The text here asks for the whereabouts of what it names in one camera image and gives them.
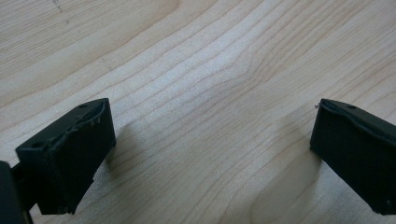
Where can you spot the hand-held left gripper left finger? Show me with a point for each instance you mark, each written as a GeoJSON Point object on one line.
{"type": "Point", "coordinates": [71, 149]}

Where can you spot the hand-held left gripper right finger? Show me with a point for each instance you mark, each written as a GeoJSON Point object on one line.
{"type": "Point", "coordinates": [355, 146]}

